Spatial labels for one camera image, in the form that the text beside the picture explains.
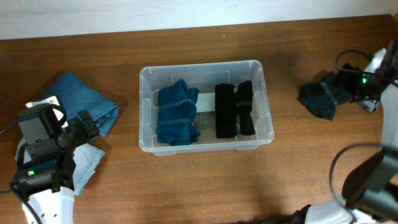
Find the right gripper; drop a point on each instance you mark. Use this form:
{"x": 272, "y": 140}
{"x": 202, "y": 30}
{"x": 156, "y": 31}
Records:
{"x": 354, "y": 88}

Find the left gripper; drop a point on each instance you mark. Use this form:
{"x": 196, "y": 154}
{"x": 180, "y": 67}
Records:
{"x": 83, "y": 127}

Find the small black taped garment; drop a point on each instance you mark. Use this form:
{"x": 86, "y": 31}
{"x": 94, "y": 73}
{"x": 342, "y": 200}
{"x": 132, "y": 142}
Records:
{"x": 322, "y": 98}

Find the teal taped garment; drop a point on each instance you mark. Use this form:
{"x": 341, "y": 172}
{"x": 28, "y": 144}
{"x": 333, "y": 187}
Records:
{"x": 177, "y": 111}

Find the large black taped garment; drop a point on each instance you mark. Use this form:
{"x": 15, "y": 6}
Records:
{"x": 233, "y": 107}

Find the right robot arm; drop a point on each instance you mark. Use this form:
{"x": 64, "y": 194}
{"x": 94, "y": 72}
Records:
{"x": 368, "y": 195}

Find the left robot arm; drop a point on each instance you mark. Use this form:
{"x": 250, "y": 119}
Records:
{"x": 45, "y": 166}

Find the light blue folded jeans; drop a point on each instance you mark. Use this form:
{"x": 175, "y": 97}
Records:
{"x": 87, "y": 158}

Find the dark blue folded jeans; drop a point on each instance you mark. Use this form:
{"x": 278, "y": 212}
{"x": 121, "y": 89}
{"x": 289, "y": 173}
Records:
{"x": 76, "y": 96}

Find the white label in bin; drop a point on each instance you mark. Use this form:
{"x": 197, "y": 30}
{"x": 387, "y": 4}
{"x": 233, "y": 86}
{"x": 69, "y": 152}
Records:
{"x": 205, "y": 102}

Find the clear plastic storage bin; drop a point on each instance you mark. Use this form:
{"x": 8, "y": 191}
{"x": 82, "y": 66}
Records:
{"x": 205, "y": 77}

